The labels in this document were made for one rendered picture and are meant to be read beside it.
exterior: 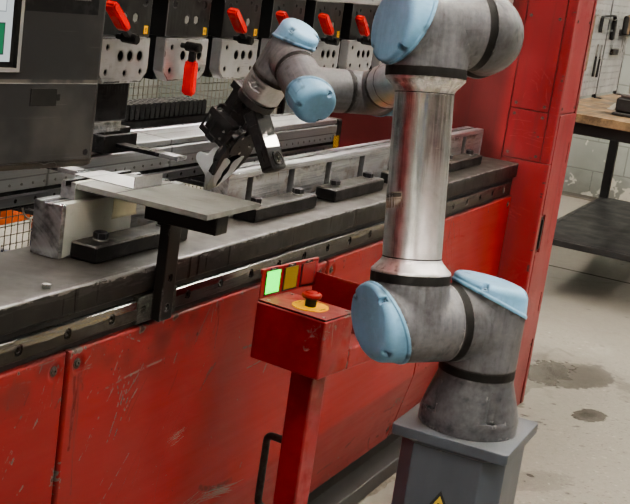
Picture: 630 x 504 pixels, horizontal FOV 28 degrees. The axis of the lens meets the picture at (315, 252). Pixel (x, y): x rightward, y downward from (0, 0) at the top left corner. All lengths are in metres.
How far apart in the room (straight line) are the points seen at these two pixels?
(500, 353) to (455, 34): 0.47
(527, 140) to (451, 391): 2.36
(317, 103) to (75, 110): 1.14
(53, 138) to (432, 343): 0.92
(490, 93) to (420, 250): 2.45
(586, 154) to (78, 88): 8.55
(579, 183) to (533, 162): 5.32
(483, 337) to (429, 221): 0.19
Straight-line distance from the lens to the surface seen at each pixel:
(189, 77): 2.32
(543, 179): 4.16
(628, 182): 9.41
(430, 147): 1.76
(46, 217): 2.17
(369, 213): 3.03
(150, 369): 2.28
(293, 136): 3.45
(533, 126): 4.15
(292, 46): 2.16
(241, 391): 2.63
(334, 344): 2.39
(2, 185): 2.44
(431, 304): 1.77
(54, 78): 0.97
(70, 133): 0.99
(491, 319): 1.83
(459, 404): 1.87
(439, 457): 1.88
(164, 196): 2.16
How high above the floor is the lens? 1.42
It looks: 13 degrees down
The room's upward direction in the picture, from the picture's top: 8 degrees clockwise
